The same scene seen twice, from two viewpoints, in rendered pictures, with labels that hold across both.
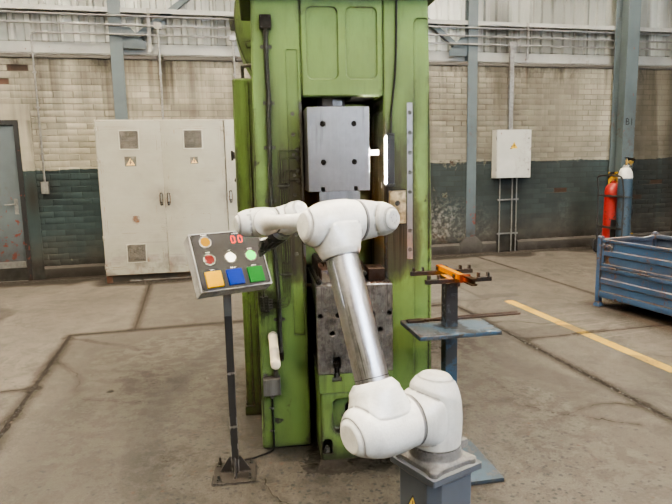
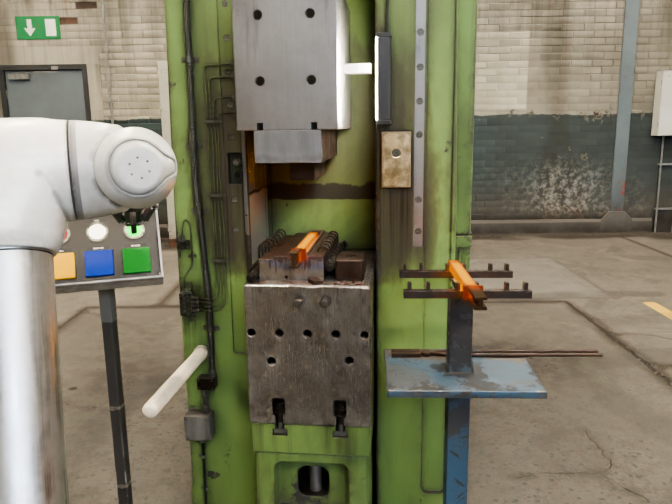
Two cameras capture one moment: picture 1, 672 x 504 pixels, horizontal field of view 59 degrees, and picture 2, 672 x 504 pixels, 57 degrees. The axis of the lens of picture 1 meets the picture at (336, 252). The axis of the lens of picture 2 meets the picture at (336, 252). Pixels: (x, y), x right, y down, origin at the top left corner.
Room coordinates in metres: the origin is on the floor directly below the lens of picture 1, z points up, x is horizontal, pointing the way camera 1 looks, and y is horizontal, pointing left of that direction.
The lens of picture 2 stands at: (1.11, -0.60, 1.38)
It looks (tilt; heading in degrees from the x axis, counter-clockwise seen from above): 12 degrees down; 14
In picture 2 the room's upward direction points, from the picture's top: 1 degrees counter-clockwise
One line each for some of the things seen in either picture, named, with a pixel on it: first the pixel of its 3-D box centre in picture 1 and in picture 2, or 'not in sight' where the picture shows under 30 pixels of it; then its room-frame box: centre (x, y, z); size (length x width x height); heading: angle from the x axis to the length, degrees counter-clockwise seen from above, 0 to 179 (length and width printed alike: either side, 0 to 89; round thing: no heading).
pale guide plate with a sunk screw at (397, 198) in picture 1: (397, 207); (396, 159); (3.03, -0.32, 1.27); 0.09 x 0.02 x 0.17; 97
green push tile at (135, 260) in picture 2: (255, 274); (136, 260); (2.65, 0.37, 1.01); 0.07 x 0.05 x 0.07; 122
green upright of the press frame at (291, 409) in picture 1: (278, 229); (227, 191); (3.18, 0.31, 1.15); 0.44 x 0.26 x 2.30; 7
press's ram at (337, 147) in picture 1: (341, 150); (310, 65); (3.08, -0.04, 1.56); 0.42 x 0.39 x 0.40; 7
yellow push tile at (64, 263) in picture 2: (214, 279); (60, 266); (2.55, 0.54, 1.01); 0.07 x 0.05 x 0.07; 122
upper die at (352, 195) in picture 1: (334, 198); (299, 144); (3.07, 0.00, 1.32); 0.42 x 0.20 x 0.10; 7
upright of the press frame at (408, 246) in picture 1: (399, 225); (415, 190); (3.27, -0.35, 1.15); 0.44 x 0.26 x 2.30; 7
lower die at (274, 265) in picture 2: (335, 266); (302, 252); (3.07, 0.00, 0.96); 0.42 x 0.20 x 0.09; 7
